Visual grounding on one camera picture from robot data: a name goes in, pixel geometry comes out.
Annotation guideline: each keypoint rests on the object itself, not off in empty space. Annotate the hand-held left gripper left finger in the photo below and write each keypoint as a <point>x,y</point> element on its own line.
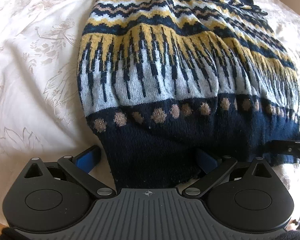
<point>86,158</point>

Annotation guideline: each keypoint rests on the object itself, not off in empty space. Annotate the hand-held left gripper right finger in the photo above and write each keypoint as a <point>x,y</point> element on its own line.
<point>205,161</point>

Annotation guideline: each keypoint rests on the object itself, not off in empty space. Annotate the navy yellow patterned knit sweater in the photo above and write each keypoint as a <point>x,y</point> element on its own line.
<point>177,67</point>

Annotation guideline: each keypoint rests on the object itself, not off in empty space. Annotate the dark cloth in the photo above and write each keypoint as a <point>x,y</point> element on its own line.
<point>298,232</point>

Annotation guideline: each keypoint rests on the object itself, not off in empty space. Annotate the white embroidered bedspread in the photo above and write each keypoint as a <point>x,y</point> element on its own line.
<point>27,55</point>

